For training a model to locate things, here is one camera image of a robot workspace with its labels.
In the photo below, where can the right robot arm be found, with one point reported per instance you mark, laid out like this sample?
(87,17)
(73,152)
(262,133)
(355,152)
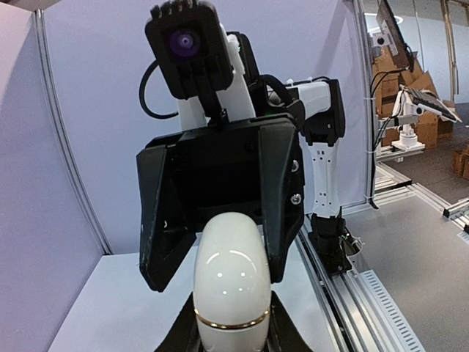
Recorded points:
(317,109)

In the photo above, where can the aluminium front rail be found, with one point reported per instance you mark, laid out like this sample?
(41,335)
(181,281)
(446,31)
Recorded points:
(360,314)

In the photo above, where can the white earbud charging case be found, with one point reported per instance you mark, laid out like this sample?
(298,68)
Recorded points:
(231,285)

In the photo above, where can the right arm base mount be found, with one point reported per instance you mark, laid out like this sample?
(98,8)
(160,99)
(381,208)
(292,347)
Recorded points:
(333,243)

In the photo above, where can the right aluminium frame post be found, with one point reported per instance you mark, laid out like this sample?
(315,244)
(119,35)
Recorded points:
(60,132)

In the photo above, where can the background monitor on stand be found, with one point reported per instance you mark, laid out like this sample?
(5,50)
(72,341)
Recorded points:
(426,39)

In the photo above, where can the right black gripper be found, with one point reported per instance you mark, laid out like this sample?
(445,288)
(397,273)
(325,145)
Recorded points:
(253,167)

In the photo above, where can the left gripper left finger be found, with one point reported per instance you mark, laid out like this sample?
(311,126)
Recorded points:
(183,335)

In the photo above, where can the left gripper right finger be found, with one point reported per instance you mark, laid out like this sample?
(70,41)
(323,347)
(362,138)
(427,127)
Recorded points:
(282,334)

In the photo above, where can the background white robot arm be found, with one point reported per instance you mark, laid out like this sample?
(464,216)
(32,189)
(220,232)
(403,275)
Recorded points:
(405,113)

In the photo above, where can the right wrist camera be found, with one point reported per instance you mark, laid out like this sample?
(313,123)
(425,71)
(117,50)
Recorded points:
(200,62)

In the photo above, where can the background cardboard boxes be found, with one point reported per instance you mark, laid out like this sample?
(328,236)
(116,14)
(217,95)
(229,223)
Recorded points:
(438,114)

